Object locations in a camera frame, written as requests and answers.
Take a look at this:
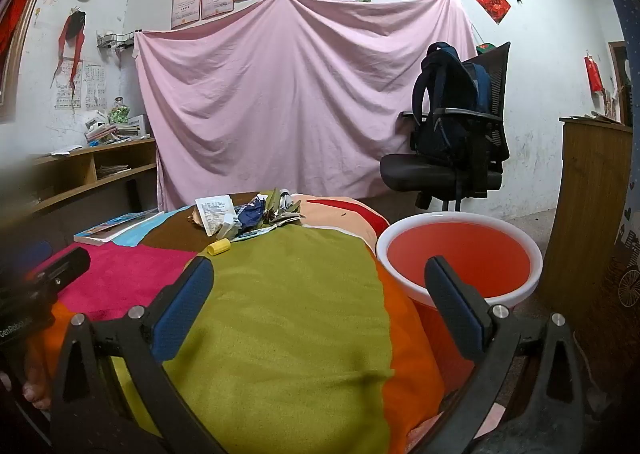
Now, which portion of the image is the pile of books and boxes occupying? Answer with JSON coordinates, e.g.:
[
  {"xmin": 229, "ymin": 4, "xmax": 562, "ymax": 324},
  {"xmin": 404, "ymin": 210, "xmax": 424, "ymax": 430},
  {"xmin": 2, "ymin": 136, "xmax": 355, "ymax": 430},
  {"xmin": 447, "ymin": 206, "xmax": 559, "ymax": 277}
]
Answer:
[{"xmin": 85, "ymin": 114, "xmax": 151, "ymax": 144}]

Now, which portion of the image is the red tassel hanging decoration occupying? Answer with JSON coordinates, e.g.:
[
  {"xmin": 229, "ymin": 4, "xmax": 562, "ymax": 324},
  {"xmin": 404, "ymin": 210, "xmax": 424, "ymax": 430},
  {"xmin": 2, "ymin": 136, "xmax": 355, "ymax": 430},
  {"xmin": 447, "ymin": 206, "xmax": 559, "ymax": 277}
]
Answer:
[{"xmin": 51, "ymin": 8, "xmax": 87, "ymax": 108}]

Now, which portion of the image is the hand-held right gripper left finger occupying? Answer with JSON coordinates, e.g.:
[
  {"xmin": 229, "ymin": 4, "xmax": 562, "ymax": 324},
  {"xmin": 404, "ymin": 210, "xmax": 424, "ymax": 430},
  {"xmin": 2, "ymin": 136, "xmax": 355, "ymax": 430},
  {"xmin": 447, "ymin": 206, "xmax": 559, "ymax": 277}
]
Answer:
[{"xmin": 50, "ymin": 255, "xmax": 226, "ymax": 454}]

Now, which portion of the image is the green white packet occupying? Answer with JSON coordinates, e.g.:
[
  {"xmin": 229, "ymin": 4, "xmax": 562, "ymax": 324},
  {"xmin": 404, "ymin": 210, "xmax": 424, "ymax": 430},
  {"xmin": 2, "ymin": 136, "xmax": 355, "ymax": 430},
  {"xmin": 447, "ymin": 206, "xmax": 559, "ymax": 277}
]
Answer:
[{"xmin": 231, "ymin": 225, "xmax": 279, "ymax": 241}]

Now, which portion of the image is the person's left hand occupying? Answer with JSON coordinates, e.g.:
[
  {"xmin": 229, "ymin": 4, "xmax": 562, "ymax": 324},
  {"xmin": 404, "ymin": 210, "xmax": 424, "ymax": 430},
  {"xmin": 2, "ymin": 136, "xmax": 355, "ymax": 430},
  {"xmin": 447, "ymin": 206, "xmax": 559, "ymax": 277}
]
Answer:
[{"xmin": 20, "ymin": 344, "xmax": 55, "ymax": 411}]

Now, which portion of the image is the wooden shelf desk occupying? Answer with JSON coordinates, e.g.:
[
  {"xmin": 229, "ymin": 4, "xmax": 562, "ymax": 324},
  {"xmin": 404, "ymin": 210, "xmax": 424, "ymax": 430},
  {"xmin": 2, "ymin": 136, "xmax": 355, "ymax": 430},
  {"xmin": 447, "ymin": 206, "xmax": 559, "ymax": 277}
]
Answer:
[{"xmin": 27, "ymin": 137, "xmax": 158, "ymax": 215}]

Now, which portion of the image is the pink bed sheet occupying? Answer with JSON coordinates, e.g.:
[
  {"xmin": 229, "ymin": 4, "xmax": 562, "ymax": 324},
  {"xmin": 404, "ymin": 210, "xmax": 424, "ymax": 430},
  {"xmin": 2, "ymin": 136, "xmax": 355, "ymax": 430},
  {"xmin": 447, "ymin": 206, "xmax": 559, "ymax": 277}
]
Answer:
[{"xmin": 134, "ymin": 0, "xmax": 478, "ymax": 212}]

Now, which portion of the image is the white green flattened paper box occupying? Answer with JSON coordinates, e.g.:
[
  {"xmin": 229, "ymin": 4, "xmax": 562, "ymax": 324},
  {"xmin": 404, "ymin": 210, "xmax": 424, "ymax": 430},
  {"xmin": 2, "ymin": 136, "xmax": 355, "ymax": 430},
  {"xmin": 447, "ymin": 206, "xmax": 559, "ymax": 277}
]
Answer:
[{"xmin": 195, "ymin": 194, "xmax": 241, "ymax": 236}]

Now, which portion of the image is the dark blue backpack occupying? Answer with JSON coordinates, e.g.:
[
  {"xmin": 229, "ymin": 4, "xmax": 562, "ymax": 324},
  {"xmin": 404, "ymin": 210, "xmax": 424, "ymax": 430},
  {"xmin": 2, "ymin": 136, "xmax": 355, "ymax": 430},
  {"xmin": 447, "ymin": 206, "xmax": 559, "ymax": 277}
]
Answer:
[{"xmin": 412, "ymin": 42, "xmax": 493, "ymax": 165}]

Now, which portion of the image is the black office chair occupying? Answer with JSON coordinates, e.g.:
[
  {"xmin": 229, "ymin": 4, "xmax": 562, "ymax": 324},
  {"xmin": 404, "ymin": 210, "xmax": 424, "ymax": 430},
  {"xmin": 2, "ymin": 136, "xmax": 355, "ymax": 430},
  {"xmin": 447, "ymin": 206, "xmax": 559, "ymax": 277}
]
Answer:
[{"xmin": 379, "ymin": 41, "xmax": 512, "ymax": 212}]

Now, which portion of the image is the olive green wrapper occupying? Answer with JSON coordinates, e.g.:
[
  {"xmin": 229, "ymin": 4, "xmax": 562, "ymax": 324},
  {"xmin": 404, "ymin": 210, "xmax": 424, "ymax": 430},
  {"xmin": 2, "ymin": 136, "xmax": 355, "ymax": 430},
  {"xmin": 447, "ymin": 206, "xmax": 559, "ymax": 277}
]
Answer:
[{"xmin": 262, "ymin": 188, "xmax": 304, "ymax": 227}]

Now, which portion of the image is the glass jar with green contents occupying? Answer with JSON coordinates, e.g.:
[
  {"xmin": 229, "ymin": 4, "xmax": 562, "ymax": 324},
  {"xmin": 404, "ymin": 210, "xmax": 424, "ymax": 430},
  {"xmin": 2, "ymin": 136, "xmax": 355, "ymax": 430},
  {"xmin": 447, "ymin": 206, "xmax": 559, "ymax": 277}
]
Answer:
[{"xmin": 108, "ymin": 97, "xmax": 131, "ymax": 125}]

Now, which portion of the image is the wall calendar sheet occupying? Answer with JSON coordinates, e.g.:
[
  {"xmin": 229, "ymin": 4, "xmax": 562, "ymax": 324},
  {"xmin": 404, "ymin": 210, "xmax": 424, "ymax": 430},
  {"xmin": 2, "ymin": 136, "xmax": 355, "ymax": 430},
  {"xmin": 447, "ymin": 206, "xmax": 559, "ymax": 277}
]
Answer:
[{"xmin": 54, "ymin": 63, "xmax": 104, "ymax": 110}]

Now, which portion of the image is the dark blue snack bag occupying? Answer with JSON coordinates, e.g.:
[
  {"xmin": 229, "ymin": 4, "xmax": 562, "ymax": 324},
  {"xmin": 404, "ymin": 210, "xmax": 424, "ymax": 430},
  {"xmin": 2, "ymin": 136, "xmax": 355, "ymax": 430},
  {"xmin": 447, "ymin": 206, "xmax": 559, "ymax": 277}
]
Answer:
[{"xmin": 235, "ymin": 197, "xmax": 268, "ymax": 227}]

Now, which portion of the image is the red hanging ornament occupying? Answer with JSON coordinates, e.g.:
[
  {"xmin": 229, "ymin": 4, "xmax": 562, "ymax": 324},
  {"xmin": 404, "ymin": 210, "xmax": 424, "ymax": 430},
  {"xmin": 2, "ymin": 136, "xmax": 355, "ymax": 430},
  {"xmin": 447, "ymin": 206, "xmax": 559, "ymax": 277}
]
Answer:
[{"xmin": 584, "ymin": 52, "xmax": 605, "ymax": 95}]

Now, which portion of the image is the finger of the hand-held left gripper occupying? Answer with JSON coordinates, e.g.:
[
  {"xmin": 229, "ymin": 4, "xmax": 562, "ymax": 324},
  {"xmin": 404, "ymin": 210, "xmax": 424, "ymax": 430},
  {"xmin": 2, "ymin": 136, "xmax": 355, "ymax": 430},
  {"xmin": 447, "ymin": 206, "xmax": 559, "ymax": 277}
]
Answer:
[
  {"xmin": 29, "ymin": 247, "xmax": 92, "ymax": 297},
  {"xmin": 7, "ymin": 240, "xmax": 55, "ymax": 269}
]

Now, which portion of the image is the wooden frame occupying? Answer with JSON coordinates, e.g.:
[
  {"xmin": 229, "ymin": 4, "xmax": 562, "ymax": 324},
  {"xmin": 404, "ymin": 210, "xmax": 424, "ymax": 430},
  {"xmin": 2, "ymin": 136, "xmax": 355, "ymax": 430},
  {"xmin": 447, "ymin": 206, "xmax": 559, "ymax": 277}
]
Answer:
[{"xmin": 0, "ymin": 0, "xmax": 71, "ymax": 122}]

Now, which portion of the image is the wooden cabinet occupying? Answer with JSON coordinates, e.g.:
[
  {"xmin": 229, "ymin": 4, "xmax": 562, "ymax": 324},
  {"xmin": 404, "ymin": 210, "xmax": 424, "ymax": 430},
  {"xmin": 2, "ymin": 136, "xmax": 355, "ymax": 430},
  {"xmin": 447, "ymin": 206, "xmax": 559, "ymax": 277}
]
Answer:
[{"xmin": 542, "ymin": 117, "xmax": 633, "ymax": 315}]

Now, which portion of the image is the colourful patchwork blanket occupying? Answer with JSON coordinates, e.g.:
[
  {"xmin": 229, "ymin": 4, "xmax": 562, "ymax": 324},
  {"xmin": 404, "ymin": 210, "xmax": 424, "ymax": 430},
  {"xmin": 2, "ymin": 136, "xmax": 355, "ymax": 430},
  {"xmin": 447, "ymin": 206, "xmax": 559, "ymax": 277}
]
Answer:
[{"xmin": 30, "ymin": 191, "xmax": 451, "ymax": 454}]

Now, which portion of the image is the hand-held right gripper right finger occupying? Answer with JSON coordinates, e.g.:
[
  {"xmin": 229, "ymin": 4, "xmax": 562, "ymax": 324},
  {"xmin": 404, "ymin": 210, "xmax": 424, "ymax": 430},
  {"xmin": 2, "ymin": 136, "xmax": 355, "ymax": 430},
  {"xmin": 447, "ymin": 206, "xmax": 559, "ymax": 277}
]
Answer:
[{"xmin": 424, "ymin": 255, "xmax": 601, "ymax": 454}]

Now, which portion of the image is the colourful cover book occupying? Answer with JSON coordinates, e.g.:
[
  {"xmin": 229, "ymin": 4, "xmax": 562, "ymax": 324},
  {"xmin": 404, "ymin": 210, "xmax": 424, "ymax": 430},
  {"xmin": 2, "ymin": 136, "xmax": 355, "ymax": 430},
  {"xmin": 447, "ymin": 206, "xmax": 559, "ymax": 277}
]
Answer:
[{"xmin": 73, "ymin": 211, "xmax": 166, "ymax": 246}]

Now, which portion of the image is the red basin with white rim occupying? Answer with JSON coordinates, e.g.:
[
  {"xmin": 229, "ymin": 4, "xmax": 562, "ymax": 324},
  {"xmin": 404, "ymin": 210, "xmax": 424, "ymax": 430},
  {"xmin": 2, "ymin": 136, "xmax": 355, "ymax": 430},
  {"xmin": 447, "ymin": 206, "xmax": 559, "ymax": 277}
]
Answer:
[{"xmin": 376, "ymin": 213, "xmax": 544, "ymax": 395}]

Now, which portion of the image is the wire wall rack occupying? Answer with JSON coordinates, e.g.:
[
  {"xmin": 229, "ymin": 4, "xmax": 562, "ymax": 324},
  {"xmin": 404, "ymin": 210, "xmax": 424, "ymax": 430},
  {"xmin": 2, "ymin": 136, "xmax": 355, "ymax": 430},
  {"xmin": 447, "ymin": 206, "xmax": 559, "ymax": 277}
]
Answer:
[{"xmin": 96, "ymin": 30, "xmax": 136, "ymax": 51}]

